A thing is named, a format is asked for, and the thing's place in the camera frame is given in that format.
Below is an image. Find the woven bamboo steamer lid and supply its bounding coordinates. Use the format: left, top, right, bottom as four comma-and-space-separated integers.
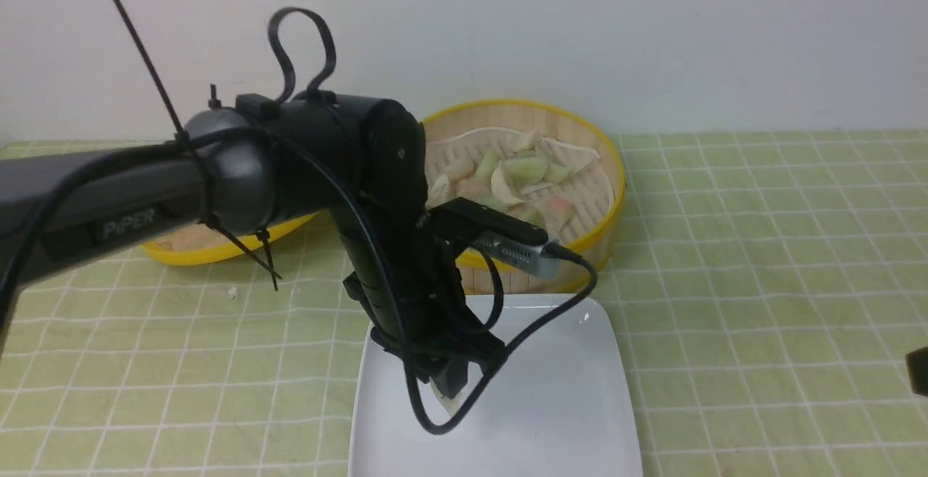
141, 214, 315, 267

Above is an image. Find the pale dumpling centre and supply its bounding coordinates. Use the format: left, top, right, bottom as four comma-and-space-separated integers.
490, 163, 525, 207

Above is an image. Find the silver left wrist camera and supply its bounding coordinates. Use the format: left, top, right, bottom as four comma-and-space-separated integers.
428, 197, 560, 279

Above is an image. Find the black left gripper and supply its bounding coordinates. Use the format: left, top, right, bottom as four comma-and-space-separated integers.
344, 231, 505, 391

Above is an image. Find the pale dumpling left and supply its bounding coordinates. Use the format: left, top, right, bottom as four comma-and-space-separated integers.
426, 174, 455, 210

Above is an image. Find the pale dumpling back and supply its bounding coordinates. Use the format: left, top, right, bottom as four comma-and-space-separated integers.
507, 131, 543, 156

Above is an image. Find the green checkered tablecloth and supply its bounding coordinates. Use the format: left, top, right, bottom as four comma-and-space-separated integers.
1, 131, 927, 476

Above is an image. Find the white steamer liner paper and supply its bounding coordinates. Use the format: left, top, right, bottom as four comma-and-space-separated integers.
426, 126, 617, 242

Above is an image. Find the pale dumpling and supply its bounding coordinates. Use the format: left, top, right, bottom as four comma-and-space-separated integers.
426, 174, 455, 210
490, 163, 525, 207
507, 131, 543, 156

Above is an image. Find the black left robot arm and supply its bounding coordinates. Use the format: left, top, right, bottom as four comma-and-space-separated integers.
1, 91, 508, 397

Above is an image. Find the bamboo steamer basket yellow rim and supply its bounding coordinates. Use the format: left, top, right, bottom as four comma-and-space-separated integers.
423, 99, 626, 270

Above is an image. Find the pink dumpling in steamer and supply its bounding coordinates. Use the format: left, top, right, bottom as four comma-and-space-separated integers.
443, 156, 476, 183

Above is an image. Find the white square plate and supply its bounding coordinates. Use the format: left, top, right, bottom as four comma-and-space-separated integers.
349, 299, 643, 476

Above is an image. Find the green dumpling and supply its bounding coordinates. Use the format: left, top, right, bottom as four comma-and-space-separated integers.
501, 154, 548, 188
428, 381, 461, 418

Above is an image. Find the pink dumpling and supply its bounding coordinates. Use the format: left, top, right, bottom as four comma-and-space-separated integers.
443, 156, 476, 183
538, 195, 576, 236

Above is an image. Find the black camera cable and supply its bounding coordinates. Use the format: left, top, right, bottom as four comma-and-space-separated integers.
0, 122, 599, 436

